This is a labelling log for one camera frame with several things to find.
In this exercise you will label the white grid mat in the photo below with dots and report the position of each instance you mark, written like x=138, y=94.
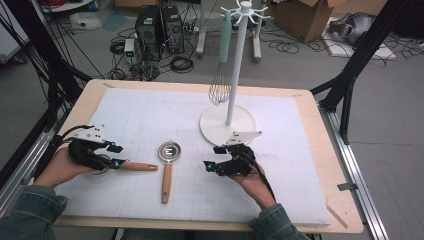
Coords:
x=206, y=200

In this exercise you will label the thin wooden strip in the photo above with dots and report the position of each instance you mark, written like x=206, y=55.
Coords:
x=336, y=215

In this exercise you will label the white cabinet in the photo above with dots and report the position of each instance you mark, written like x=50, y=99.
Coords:
x=11, y=36

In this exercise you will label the grey metal bracket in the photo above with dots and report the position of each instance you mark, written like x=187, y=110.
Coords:
x=347, y=186

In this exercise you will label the person's left hand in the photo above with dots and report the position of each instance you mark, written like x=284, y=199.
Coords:
x=58, y=170

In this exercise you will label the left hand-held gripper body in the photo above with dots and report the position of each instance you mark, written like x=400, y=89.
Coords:
x=86, y=155

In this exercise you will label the white flat board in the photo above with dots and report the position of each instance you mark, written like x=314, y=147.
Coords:
x=383, y=53

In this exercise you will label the brown cardboard box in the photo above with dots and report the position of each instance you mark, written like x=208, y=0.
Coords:
x=300, y=18

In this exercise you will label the grey and black device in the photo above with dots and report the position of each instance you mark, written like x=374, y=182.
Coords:
x=353, y=28

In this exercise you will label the white round table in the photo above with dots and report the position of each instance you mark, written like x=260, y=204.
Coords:
x=66, y=6

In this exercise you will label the white utensil rack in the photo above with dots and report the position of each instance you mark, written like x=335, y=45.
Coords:
x=237, y=66

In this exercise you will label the small white electronic box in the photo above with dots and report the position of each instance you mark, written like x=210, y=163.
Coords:
x=129, y=48

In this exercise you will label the white metal stand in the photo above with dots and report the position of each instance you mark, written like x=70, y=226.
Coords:
x=201, y=33

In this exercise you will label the person's right hand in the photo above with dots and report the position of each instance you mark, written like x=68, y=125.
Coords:
x=256, y=188

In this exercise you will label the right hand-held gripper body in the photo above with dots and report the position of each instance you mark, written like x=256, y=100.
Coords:
x=238, y=165

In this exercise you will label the aluminium rail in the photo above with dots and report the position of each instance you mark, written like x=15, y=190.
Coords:
x=356, y=173
x=20, y=166

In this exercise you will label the black metal frame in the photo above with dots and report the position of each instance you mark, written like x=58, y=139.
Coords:
x=50, y=66
x=360, y=56

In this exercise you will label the black computer tower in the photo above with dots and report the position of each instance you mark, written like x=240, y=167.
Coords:
x=172, y=28
x=148, y=30

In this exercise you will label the clear plastic bag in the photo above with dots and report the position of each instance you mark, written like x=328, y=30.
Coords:
x=85, y=20

